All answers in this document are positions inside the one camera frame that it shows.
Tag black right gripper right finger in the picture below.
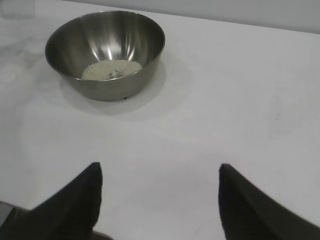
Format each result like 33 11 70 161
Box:
218 163 320 240

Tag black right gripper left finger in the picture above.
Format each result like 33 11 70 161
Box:
0 161 112 240

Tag white rice grains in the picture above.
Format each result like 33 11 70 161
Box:
81 59 144 81

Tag stainless steel mixing bowl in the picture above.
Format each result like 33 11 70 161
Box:
44 10 166 102

